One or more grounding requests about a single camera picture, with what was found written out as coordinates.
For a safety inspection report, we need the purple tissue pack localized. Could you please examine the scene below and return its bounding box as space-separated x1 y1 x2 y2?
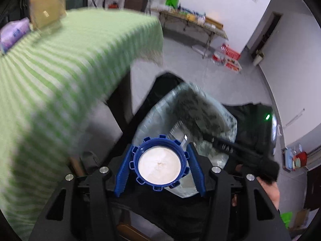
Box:
0 17 32 54

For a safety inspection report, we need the yellow thermos jug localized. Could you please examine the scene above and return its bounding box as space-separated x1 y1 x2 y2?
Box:
28 0 67 29

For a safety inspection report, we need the person's right hand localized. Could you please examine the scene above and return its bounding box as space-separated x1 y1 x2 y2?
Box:
257 177 280 210

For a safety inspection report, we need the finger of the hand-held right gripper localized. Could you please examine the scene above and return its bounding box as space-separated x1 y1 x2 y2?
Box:
187 123 216 146

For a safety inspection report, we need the blue bottle cap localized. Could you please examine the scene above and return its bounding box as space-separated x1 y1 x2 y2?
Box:
129 128 227 199

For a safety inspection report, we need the white fruit box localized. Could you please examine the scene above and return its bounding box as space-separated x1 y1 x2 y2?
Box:
224 58 242 72

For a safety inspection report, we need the thin white rod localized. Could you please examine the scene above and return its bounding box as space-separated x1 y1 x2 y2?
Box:
284 108 305 127

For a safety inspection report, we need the table with green checked cloth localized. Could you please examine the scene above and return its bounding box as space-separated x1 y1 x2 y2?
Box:
0 8 164 240

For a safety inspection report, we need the black mesh basket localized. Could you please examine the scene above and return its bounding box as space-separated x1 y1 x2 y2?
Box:
108 71 276 241

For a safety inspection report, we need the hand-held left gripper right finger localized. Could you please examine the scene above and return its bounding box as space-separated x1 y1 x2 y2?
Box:
187 143 293 241

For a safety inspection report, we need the small potted plant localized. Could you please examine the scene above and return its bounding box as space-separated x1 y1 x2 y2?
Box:
252 50 264 67

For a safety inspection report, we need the folding table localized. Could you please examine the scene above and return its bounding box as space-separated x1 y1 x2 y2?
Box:
158 9 229 56

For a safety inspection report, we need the leaf print plastic bag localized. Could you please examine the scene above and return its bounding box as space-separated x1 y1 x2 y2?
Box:
132 82 238 171

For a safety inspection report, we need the red plastic crate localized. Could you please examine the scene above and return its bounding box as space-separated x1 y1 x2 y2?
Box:
221 44 241 59

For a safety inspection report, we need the red round container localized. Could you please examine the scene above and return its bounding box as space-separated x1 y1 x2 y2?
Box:
293 151 308 168

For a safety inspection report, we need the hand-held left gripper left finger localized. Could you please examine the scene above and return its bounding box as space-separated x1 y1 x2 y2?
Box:
29 144 134 241

